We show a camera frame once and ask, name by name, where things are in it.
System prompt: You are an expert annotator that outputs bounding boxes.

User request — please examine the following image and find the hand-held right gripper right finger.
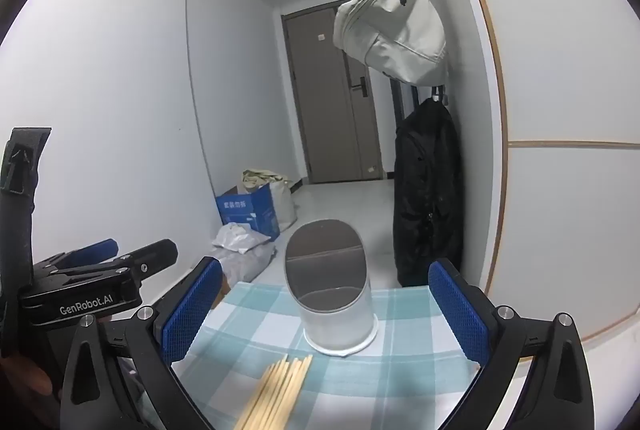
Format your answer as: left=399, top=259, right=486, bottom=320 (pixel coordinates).
left=427, top=257, right=598, bottom=430

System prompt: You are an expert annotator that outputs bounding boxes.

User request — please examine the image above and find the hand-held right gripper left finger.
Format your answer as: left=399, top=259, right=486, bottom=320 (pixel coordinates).
left=59, top=256, right=223, bottom=430

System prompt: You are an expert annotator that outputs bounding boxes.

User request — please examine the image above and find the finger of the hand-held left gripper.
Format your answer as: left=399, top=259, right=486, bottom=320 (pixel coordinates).
left=102, top=239, right=179, bottom=287
left=47, top=238, right=119, bottom=268

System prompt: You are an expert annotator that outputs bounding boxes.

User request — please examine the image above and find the bundle of wooden chopsticks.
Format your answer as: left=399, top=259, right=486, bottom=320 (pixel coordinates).
left=234, top=354, right=314, bottom=430

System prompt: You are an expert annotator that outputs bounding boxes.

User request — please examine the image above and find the white cylindrical holder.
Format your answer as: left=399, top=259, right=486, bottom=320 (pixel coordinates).
left=284, top=220, right=379, bottom=357

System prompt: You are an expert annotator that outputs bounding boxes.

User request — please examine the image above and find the person's left hand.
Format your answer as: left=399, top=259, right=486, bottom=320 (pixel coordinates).
left=0, top=354, right=54, bottom=411

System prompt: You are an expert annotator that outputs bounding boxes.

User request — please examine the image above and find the grey plastic package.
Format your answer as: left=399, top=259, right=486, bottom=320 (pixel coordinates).
left=210, top=240, right=277, bottom=283

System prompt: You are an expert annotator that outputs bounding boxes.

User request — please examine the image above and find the teal checked tablecloth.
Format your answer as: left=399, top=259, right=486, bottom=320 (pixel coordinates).
left=170, top=280, right=483, bottom=430

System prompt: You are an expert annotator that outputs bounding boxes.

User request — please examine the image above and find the blue cardboard box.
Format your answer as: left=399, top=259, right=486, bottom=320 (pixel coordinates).
left=215, top=182, right=281, bottom=242

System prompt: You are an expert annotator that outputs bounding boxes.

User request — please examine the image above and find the black hanging jacket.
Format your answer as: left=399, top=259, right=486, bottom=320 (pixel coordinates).
left=392, top=97, right=465, bottom=288

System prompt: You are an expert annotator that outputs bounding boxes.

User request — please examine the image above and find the beige cloth bag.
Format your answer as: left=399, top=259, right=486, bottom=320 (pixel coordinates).
left=241, top=168, right=296, bottom=193

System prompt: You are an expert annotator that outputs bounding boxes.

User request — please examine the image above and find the white woven sack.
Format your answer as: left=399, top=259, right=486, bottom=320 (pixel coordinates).
left=270, top=175, right=299, bottom=233

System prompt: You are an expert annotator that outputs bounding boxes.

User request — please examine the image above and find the brown door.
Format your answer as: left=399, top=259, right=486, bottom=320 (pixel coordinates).
left=281, top=6, right=385, bottom=185

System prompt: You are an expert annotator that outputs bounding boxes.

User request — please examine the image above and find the beige backpack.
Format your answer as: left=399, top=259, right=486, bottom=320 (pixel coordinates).
left=332, top=0, right=447, bottom=87

